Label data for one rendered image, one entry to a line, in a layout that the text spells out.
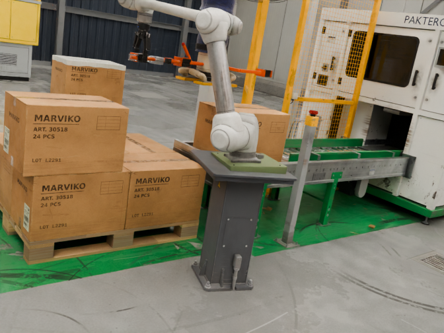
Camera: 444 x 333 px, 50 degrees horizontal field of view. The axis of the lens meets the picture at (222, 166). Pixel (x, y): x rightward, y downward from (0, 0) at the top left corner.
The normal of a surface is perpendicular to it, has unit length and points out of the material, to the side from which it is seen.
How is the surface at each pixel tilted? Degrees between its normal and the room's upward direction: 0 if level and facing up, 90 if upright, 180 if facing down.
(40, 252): 90
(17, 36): 90
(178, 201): 90
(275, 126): 90
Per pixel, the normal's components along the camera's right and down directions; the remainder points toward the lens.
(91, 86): 0.60, 0.29
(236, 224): 0.32, 0.30
